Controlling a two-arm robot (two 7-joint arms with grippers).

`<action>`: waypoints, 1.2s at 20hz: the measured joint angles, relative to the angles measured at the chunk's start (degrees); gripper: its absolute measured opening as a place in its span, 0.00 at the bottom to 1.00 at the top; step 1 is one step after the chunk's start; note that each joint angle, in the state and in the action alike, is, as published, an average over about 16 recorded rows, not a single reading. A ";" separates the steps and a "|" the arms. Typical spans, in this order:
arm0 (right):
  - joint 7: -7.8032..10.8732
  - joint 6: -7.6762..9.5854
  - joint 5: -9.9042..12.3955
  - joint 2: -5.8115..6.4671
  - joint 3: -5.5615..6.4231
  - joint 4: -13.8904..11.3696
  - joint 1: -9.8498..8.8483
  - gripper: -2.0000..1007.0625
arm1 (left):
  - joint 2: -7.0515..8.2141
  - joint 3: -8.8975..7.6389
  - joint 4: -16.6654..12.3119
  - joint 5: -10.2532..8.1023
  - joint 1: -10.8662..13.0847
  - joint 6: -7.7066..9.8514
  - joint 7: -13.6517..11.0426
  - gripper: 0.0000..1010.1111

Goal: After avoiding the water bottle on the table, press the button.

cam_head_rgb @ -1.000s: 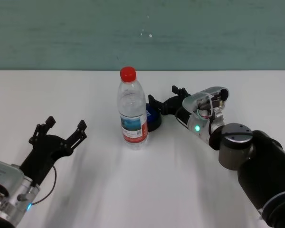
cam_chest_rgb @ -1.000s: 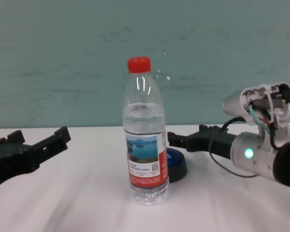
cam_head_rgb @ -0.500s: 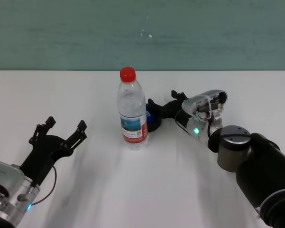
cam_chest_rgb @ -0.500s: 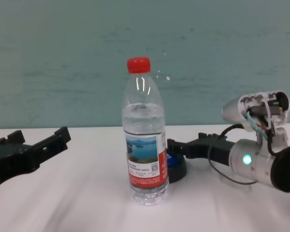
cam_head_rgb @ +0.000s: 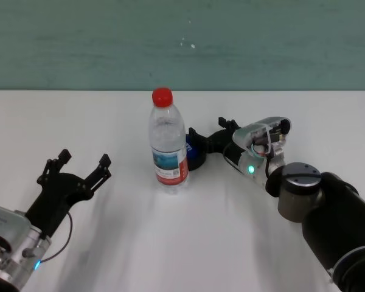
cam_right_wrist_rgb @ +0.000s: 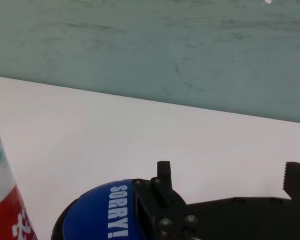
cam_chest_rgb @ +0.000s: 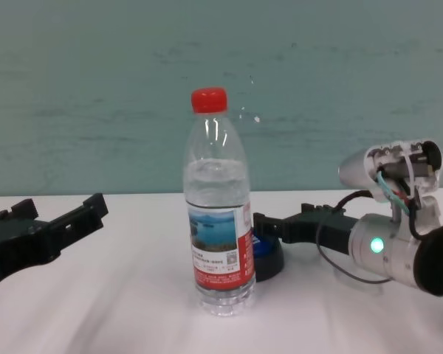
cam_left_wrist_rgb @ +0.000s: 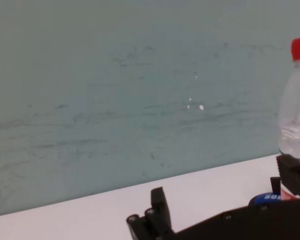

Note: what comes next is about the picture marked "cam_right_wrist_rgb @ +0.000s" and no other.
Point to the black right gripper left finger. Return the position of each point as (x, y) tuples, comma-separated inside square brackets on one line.
[(165, 207)]

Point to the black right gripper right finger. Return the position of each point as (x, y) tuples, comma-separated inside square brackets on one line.
[(297, 182)]

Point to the blue button black base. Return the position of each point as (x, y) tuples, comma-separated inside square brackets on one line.
[(90, 215)]

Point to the clear water bottle red cap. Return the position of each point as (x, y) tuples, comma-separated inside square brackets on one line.
[(5, 207)]

